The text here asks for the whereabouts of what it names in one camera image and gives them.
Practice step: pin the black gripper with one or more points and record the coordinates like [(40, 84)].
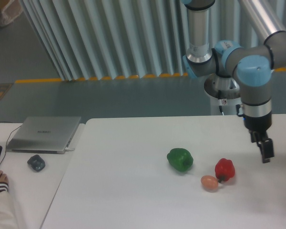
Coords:
[(261, 124)]

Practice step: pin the white pleated curtain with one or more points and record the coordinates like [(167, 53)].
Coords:
[(113, 38)]

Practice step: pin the silver closed laptop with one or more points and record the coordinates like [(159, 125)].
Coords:
[(44, 134)]

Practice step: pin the white striped sleeve forearm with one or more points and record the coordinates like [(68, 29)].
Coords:
[(8, 218)]

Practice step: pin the brown egg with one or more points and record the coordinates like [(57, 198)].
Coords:
[(209, 182)]

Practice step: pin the red bell pepper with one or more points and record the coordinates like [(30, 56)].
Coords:
[(224, 170)]

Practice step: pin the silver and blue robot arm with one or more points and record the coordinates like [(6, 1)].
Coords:
[(251, 68)]

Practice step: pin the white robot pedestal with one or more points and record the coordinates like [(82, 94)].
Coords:
[(223, 94)]

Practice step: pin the green bell pepper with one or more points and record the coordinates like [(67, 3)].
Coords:
[(180, 159)]

